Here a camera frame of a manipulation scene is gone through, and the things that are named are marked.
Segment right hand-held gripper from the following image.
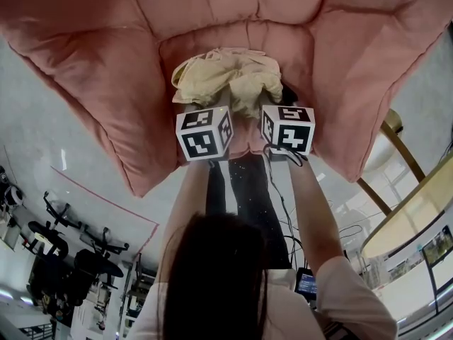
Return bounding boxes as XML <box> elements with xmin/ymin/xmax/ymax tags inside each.
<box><xmin>260</xmin><ymin>86</ymin><xmax>316</xmax><ymax>162</ymax></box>

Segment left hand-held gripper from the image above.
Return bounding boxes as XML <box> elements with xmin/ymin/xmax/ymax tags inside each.
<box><xmin>176</xmin><ymin>92</ymin><xmax>235</xmax><ymax>162</ymax></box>

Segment cream yellow cloth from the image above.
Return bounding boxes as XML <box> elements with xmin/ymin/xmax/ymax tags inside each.
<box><xmin>171</xmin><ymin>47</ymin><xmax>285</xmax><ymax>120</ymax></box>

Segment pink cushioned armchair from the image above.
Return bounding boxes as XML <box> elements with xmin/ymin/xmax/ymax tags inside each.
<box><xmin>0</xmin><ymin>0</ymin><xmax>453</xmax><ymax>198</ymax></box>

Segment person's left forearm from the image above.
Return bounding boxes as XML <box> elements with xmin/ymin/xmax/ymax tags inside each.
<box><xmin>159</xmin><ymin>159</ymin><xmax>214</xmax><ymax>273</ymax></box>

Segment person's right forearm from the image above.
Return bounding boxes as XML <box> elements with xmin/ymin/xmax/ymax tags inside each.
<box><xmin>286</xmin><ymin>154</ymin><xmax>346</xmax><ymax>273</ymax></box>

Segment person's black trousers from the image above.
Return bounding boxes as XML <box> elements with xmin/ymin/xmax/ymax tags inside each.
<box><xmin>207</xmin><ymin>152</ymin><xmax>292</xmax><ymax>271</ymax></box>

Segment black office chair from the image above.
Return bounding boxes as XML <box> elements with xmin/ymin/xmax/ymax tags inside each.
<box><xmin>72</xmin><ymin>227</ymin><xmax>131</xmax><ymax>290</ymax></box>
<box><xmin>27</xmin><ymin>191</ymin><xmax>82</xmax><ymax>261</ymax></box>

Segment round wooden side table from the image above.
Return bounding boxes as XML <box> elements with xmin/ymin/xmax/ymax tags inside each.
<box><xmin>356</xmin><ymin>108</ymin><xmax>453</xmax><ymax>280</ymax></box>

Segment small black screen device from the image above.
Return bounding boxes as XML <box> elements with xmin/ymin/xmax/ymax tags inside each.
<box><xmin>294</xmin><ymin>266</ymin><xmax>319</xmax><ymax>301</ymax></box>

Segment person's white shirt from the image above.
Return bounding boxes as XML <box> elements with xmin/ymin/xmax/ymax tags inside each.
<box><xmin>130</xmin><ymin>256</ymin><xmax>399</xmax><ymax>340</ymax></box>

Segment computer monitor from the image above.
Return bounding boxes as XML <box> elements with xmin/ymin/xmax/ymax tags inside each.
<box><xmin>420</xmin><ymin>225</ymin><xmax>453</xmax><ymax>299</ymax></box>

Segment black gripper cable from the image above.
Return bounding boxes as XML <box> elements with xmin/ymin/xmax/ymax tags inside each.
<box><xmin>263</xmin><ymin>145</ymin><xmax>309</xmax><ymax>273</ymax></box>

